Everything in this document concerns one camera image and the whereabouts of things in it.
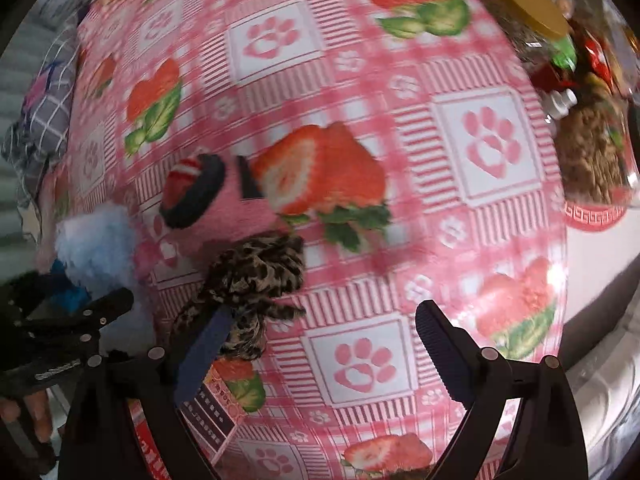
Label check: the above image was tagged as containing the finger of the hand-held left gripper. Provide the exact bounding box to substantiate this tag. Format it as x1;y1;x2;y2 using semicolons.
22;287;136;335

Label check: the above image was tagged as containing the person's left hand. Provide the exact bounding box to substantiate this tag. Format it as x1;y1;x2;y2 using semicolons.
0;389;55;443

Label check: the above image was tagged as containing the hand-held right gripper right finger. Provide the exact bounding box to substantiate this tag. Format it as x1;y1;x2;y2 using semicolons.
415;300;588;480

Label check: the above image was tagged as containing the pink cardboard box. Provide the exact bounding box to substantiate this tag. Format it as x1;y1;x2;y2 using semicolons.
127;360;268;480

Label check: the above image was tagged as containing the leopard print scrunchie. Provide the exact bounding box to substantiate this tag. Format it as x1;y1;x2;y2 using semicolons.
172;232;308;361

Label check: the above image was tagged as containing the pink strawberry tablecloth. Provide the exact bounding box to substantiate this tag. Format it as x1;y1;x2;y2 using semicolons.
37;0;571;480

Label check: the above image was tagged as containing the white bedding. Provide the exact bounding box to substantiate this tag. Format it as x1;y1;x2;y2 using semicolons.
565;305;640;471

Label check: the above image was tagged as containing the jar with brown contents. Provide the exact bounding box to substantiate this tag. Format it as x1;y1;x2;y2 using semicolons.
552;90;638;206

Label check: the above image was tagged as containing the blue shoe cover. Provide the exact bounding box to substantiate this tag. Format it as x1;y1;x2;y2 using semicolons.
47;260;93;313

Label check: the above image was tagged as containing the pink sock with striped cuff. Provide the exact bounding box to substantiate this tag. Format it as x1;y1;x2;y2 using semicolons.
159;152;293;266

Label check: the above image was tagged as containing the light blue fluffy cloth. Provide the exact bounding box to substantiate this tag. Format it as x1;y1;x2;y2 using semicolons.
54;205;158;356

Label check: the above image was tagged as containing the jar with yellow lid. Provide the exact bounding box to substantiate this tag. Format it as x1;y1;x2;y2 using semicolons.
470;0;573;61

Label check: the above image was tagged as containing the small white bottle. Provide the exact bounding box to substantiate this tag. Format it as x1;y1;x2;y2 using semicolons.
542;87;578;123

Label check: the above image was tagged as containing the grey checked star blanket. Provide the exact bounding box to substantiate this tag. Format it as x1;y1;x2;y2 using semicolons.
0;15;81;211

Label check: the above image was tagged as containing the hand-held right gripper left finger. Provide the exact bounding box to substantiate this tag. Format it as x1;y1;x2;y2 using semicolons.
59;307;233;480

